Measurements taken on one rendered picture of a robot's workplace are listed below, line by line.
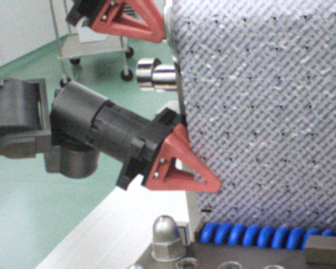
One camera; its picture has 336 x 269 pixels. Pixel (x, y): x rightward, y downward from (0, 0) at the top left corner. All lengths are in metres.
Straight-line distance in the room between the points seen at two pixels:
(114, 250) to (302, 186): 0.39
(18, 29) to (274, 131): 6.03
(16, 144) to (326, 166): 0.32
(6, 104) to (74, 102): 0.07
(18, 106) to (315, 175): 0.32
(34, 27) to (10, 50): 0.48
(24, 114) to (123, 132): 0.11
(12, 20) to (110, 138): 5.87
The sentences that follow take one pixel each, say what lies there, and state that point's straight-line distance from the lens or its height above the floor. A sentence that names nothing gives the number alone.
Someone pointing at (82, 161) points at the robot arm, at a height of 1.10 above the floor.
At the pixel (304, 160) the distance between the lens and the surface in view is 0.71.
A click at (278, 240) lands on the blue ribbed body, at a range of 0.72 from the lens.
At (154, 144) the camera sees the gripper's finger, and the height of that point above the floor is 1.14.
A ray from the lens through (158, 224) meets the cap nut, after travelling 0.71.
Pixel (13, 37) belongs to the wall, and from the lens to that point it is 6.59.
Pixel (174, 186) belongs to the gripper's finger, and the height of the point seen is 1.08.
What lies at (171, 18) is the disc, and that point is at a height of 1.27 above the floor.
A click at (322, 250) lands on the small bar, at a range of 0.68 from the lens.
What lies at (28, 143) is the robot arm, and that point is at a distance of 0.74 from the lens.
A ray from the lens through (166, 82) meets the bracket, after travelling 0.82.
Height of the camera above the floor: 1.39
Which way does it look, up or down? 20 degrees down
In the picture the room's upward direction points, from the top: 8 degrees counter-clockwise
